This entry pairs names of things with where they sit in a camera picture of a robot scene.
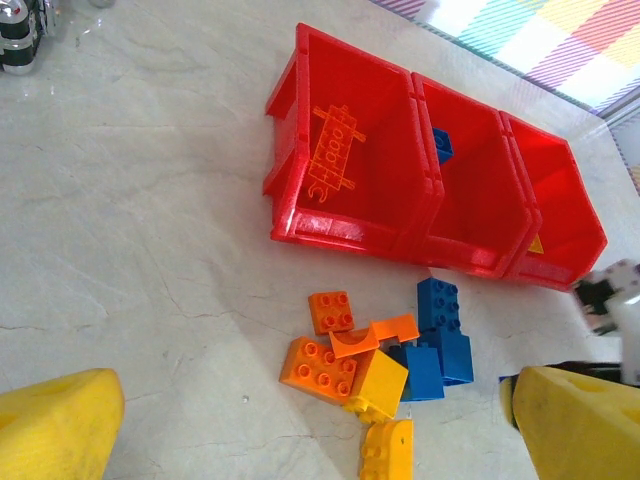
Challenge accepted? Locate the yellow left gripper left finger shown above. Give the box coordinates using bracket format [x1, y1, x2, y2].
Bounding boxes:
[0, 368, 126, 480]

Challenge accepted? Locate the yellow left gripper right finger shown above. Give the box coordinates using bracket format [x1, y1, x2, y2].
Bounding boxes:
[499, 364, 640, 480]

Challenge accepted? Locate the blue six-stud lego brick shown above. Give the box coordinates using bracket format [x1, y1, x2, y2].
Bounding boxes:
[416, 277, 462, 334]

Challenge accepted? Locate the transparent orange lego chassis plate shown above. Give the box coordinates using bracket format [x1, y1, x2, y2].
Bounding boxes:
[307, 104, 367, 204]

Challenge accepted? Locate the red plastic bin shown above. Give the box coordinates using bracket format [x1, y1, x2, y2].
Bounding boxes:
[409, 72, 544, 279]
[262, 22, 436, 261]
[499, 110, 609, 292]

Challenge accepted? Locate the yellow curved lego brick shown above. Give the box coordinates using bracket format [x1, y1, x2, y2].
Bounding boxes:
[358, 418, 415, 480]

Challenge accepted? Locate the yellow sloped lego brick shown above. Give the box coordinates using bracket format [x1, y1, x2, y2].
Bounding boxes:
[342, 348, 410, 426]

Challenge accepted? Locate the orange arch lego brick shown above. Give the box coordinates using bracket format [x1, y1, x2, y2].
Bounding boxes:
[328, 313, 421, 359]

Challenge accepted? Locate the small square orange lego brick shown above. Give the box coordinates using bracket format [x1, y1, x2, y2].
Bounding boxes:
[307, 290, 356, 336]

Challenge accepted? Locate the orange six-stud lego brick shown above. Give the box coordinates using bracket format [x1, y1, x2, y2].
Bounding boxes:
[278, 336, 359, 406]

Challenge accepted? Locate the black briefcase with silver latches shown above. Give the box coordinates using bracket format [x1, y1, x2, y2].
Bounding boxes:
[0, 0, 112, 76]

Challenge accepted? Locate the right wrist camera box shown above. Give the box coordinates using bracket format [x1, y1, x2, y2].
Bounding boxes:
[594, 257, 640, 386]

